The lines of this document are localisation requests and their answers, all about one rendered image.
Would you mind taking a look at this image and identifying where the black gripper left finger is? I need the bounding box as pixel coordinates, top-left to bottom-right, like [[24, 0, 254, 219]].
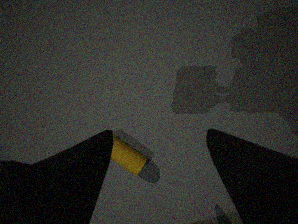
[[0, 130, 113, 224]]

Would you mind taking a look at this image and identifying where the yellow tall cylinder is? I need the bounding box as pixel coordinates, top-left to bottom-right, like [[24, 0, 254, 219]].
[[110, 134, 147, 176]]

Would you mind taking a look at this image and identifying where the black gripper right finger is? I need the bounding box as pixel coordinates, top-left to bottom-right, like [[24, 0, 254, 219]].
[[206, 129, 298, 224]]

